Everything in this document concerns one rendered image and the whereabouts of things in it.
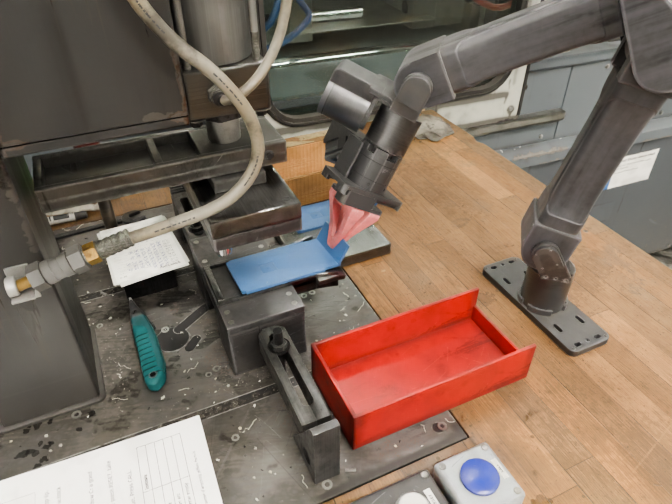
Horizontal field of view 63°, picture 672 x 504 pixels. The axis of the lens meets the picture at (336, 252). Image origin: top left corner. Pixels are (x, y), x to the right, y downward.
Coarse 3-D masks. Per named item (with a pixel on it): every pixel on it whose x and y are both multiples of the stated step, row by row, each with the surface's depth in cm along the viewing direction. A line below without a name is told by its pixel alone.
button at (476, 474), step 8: (464, 464) 57; (472, 464) 57; (480, 464) 57; (488, 464) 57; (464, 472) 56; (472, 472) 56; (480, 472) 56; (488, 472) 56; (496, 472) 56; (464, 480) 56; (472, 480) 55; (480, 480) 55; (488, 480) 55; (496, 480) 55; (472, 488) 55; (480, 488) 55; (488, 488) 55; (496, 488) 55
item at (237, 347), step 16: (208, 304) 80; (288, 320) 69; (304, 320) 70; (224, 336) 70; (240, 336) 67; (256, 336) 68; (304, 336) 72; (240, 352) 69; (256, 352) 70; (240, 368) 70; (256, 368) 72
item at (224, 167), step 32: (192, 128) 64; (224, 128) 60; (32, 160) 58; (64, 160) 59; (96, 160) 60; (128, 160) 60; (160, 160) 58; (192, 160) 58; (224, 160) 60; (64, 192) 54; (96, 192) 55; (128, 192) 57; (192, 192) 62; (224, 192) 61; (256, 192) 61; (288, 192) 61; (224, 224) 56; (256, 224) 58; (288, 224) 60; (224, 256) 61
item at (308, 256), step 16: (320, 240) 78; (256, 256) 76; (272, 256) 76; (288, 256) 76; (304, 256) 76; (320, 256) 76; (336, 256) 75; (240, 272) 73; (256, 272) 73; (272, 272) 73; (288, 272) 73; (304, 272) 73; (240, 288) 70
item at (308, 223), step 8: (328, 200) 100; (304, 208) 98; (312, 208) 98; (320, 208) 98; (328, 208) 98; (304, 216) 96; (328, 216) 96; (304, 224) 94; (312, 224) 94; (320, 224) 94
